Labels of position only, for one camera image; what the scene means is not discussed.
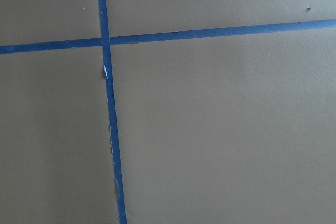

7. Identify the brown paper table cover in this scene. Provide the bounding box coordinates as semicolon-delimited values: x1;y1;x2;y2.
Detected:
1;0;335;223

